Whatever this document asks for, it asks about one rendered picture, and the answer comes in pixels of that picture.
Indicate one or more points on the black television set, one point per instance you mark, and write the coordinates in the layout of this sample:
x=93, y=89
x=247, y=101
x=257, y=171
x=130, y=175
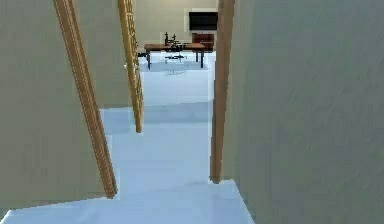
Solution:
x=203, y=20

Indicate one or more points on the dark brown wooden cabinet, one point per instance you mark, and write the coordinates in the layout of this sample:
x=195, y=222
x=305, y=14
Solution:
x=204, y=39

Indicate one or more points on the brown wooden table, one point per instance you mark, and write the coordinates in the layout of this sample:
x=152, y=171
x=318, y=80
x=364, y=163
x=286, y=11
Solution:
x=156, y=46

